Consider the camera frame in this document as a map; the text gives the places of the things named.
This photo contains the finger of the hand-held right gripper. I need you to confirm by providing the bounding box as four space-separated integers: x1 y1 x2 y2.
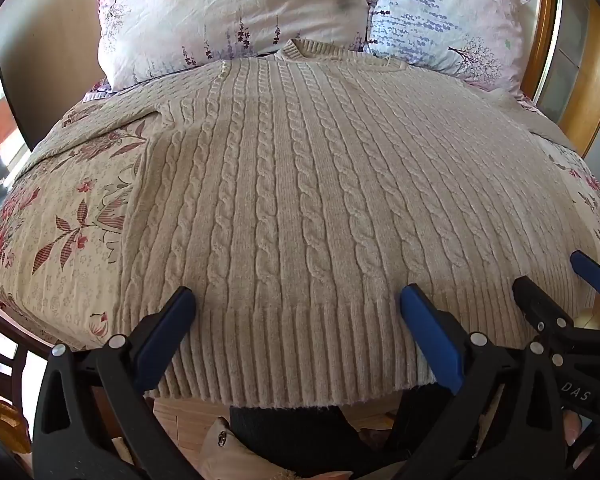
570 249 600 297
511 275 582 342

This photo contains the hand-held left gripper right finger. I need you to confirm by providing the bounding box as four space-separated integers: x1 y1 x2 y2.
375 284 568 480

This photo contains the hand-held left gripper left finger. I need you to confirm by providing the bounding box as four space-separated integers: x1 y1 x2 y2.
30 286 201 480

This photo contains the beige cable-knit sweater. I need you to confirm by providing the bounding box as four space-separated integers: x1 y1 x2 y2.
42 37 600 408

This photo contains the person's right hand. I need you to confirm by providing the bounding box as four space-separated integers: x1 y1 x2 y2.
562 409 599 470

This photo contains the beige garment with snap button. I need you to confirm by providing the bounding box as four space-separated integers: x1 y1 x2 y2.
199 416 313 480

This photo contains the floral bed sheet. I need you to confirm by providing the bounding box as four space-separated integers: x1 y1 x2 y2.
0 77 600 353

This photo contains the person's dark trouser leg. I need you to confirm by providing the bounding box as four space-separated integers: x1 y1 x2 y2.
228 399 408 463

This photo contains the dark wooden chair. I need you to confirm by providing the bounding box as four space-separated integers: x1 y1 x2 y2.
0 295 61 411

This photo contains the pale pillow with tree print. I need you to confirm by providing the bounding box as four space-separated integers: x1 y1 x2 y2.
364 0 531 96

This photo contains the pink floral pillow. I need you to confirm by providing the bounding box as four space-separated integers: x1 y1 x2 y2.
90 0 381 92

